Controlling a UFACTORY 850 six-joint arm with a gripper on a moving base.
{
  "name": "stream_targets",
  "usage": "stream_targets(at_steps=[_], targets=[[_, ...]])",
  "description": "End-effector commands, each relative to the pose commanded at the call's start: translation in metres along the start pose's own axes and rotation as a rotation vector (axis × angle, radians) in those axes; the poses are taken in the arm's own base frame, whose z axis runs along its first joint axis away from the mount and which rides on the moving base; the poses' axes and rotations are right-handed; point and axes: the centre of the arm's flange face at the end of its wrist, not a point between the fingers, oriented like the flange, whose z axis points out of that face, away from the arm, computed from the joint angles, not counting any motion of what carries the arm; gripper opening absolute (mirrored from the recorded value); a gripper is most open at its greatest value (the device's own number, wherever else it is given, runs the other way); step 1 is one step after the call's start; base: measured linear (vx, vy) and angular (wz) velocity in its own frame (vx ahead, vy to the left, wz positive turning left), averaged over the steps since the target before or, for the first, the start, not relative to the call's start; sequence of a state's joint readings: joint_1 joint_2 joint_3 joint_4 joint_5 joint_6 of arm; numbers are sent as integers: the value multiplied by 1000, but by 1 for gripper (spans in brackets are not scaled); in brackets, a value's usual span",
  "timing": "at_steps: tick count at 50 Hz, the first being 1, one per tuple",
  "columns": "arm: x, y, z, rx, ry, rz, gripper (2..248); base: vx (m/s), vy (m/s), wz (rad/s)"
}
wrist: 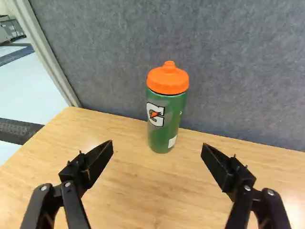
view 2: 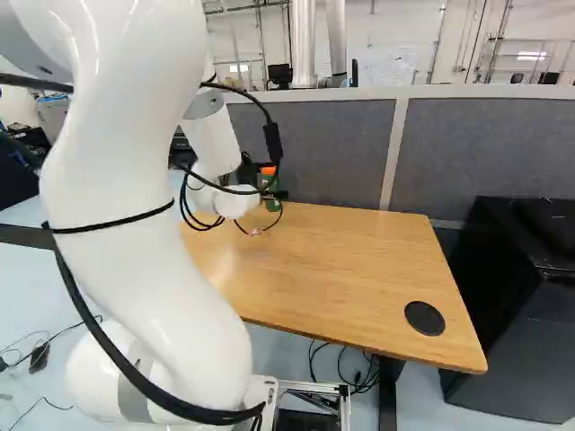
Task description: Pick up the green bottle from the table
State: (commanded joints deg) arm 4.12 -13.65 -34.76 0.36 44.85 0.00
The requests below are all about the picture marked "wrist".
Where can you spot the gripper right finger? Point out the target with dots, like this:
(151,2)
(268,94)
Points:
(238,174)

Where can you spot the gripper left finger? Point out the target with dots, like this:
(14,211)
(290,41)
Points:
(71,171)

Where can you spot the green bottle with orange cap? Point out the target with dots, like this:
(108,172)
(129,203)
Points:
(166,114)

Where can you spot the wooden table with black legs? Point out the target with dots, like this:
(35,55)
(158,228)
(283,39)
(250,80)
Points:
(147,186)

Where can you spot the grey fabric partition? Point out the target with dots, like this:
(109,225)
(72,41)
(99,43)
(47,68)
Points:
(214,47)

